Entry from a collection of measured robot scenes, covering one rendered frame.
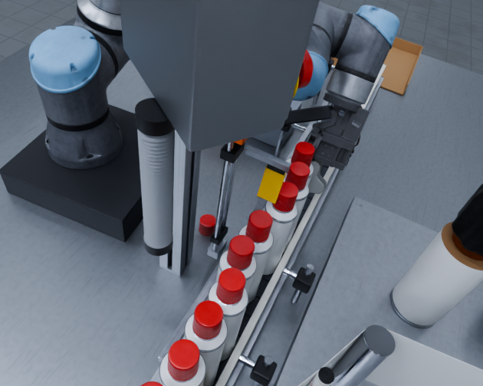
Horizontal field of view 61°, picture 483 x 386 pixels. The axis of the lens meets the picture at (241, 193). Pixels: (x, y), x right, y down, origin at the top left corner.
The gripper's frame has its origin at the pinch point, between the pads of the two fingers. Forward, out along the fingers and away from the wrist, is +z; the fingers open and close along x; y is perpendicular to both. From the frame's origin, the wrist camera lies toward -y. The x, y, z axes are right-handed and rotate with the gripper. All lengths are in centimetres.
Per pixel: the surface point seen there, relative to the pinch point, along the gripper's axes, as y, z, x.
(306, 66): 1.2, -22.6, -41.1
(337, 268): 13.8, 8.6, -3.9
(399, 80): 11, -30, 72
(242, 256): 0.7, 1.1, -31.7
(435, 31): 25, -92, 346
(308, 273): 9.2, 7.5, -13.8
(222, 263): -1.8, 4.5, -29.7
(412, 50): 11, -42, 90
